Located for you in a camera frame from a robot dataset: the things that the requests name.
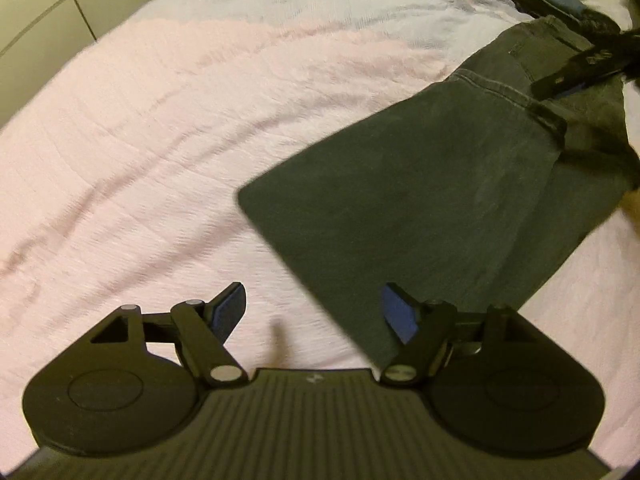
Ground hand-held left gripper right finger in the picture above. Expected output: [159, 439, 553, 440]
[379, 282, 543, 388]

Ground dark grey pants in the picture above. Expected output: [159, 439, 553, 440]
[236, 14, 640, 368]

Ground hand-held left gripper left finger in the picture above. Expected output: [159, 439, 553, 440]
[90, 281, 248, 388]

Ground pink blanket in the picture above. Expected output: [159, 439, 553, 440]
[0, 0, 640, 466]

